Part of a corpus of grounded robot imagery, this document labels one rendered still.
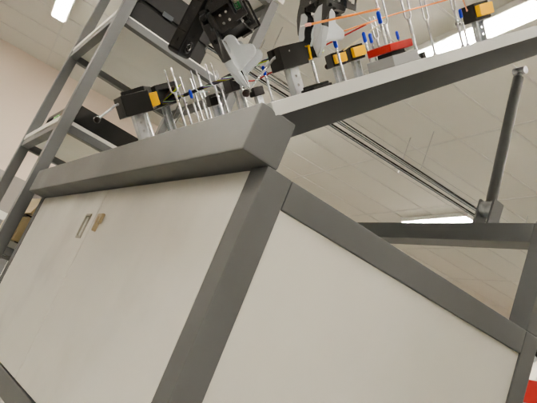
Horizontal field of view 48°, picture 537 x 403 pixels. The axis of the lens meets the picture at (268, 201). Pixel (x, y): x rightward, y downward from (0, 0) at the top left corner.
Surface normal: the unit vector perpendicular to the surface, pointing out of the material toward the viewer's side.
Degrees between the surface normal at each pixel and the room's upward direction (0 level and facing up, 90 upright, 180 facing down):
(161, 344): 90
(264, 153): 90
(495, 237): 90
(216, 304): 90
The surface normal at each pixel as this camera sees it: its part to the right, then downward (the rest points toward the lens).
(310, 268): 0.55, -0.03
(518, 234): -0.76, -0.45
